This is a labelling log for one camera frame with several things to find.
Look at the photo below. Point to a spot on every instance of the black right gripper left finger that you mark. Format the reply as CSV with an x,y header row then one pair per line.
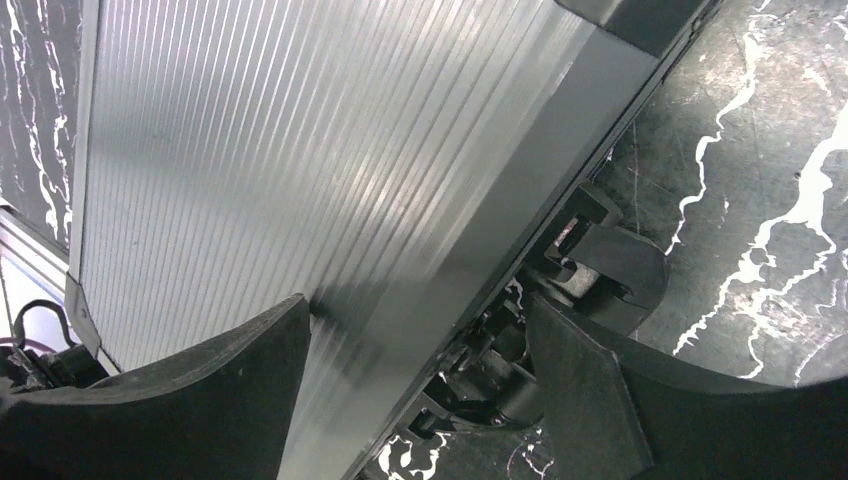
x,y
220,409

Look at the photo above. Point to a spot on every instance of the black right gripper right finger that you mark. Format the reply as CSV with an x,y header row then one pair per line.
x,y
617,409

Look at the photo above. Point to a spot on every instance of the black poker set case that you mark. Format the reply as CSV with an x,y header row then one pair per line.
x,y
390,160

